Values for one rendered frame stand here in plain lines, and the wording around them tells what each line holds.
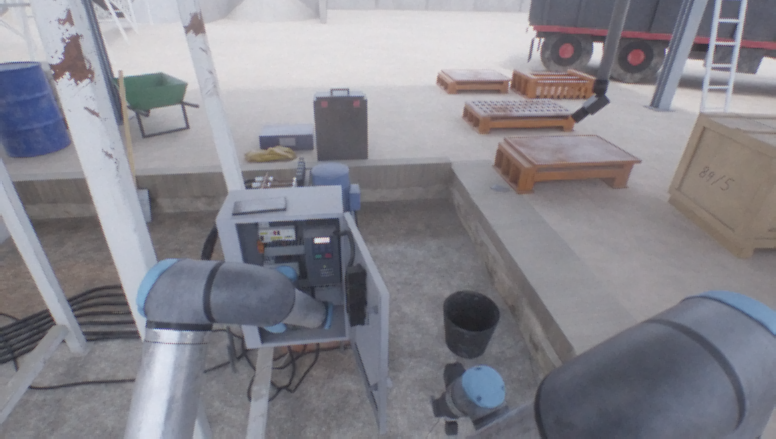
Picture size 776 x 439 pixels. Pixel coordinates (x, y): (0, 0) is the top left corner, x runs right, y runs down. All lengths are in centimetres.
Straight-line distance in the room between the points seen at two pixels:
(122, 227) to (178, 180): 299
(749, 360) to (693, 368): 7
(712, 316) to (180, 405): 77
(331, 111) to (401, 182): 96
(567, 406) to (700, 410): 11
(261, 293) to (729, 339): 66
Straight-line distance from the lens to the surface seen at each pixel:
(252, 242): 155
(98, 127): 94
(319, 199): 133
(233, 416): 232
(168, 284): 80
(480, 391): 95
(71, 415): 269
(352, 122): 372
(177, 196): 404
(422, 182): 383
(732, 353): 48
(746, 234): 341
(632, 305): 262
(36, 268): 260
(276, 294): 78
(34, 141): 533
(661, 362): 43
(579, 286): 260
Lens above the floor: 189
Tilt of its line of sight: 29 degrees down
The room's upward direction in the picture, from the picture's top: 1 degrees clockwise
